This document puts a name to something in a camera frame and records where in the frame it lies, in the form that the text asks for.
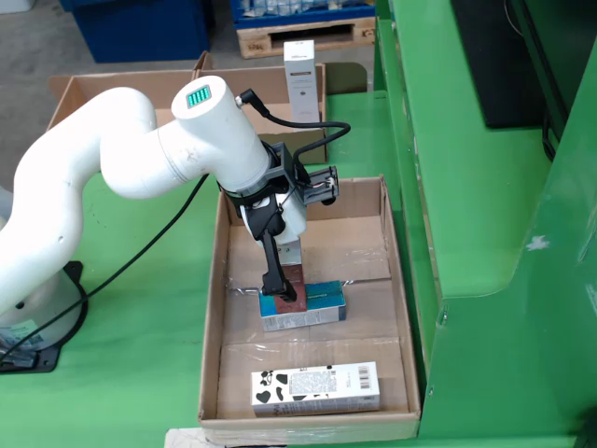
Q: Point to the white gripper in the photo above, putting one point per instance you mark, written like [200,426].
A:
[294,217]

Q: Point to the copper carton with white end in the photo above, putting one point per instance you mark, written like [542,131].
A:
[294,289]

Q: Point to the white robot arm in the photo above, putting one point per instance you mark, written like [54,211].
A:
[130,140]

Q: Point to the shallow cardboard tray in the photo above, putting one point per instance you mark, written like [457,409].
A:
[308,350]

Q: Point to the brown cardboard box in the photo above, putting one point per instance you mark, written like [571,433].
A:
[116,79]
[275,84]

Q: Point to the teal holographic carton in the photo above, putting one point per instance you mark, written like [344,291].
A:
[322,298]

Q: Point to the white cow print carton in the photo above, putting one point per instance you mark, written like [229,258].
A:
[317,387]

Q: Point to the tall white carton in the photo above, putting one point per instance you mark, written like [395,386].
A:
[303,79]

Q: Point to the white paper sheet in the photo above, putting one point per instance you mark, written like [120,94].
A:
[186,438]

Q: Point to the green metal cabinet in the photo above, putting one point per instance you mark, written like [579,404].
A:
[466,210]

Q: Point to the wooden pallet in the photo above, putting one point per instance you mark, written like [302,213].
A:
[298,44]

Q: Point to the blue cage with white plastic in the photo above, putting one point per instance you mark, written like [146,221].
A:
[303,11]

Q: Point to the blue plastic bin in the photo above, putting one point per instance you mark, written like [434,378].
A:
[140,28]

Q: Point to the black flat panel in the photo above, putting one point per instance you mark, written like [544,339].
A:
[503,60]

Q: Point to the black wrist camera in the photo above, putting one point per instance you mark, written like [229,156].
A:
[322,184]

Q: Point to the grey camera bracket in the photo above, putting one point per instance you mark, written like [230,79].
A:
[287,163]

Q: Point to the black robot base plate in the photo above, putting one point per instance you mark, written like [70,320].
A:
[72,275]

